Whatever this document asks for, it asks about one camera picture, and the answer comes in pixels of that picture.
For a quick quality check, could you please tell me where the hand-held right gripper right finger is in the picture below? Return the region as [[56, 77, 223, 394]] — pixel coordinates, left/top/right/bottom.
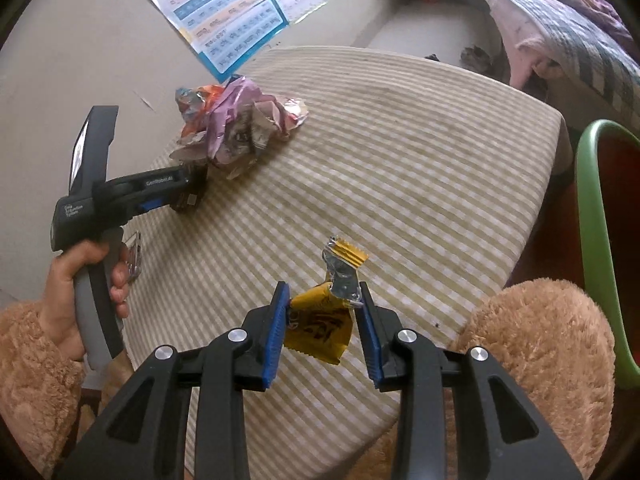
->
[[352, 281, 583, 480]]

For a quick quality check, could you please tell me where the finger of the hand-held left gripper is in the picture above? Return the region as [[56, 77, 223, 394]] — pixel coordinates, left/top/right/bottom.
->
[[170, 162, 210, 196], [137, 192, 203, 215]]

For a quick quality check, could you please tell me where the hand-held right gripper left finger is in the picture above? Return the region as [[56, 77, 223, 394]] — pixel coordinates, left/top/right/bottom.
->
[[52, 280, 292, 480]]

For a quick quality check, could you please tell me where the yellow snack wrapper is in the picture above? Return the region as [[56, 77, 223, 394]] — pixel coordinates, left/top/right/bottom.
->
[[282, 236, 370, 366]]

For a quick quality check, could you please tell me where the orange blue snack wrapper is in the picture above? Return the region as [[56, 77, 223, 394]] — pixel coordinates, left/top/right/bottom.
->
[[174, 84, 228, 148]]

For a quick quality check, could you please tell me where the pink silver wrapper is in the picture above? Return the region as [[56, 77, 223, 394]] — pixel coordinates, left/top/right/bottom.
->
[[250, 96, 310, 145]]

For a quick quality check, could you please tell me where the green rimmed trash bin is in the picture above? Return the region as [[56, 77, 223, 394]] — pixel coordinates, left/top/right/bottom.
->
[[574, 119, 640, 391]]

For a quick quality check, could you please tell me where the person's left hand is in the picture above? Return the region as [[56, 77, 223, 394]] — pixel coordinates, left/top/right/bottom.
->
[[39, 237, 132, 361]]

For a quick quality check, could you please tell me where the smartphone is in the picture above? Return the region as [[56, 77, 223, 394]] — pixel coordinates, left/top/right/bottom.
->
[[120, 231, 143, 281]]

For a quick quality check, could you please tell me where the striped beige tablecloth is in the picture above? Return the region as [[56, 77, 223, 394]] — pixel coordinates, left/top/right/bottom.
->
[[120, 46, 568, 480]]

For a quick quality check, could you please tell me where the person's brown fleece leg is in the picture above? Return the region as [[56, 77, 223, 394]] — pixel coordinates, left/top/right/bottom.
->
[[375, 277, 616, 480]]

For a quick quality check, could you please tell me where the pink bed sheet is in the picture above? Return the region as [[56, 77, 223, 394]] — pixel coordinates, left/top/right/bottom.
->
[[500, 10, 558, 88]]

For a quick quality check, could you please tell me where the blue plaid quilt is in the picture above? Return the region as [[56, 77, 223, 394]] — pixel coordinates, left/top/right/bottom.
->
[[472, 0, 640, 131]]

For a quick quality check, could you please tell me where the large blue striped wall poster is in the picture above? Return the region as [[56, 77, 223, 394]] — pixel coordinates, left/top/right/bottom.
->
[[116, 0, 291, 73]]

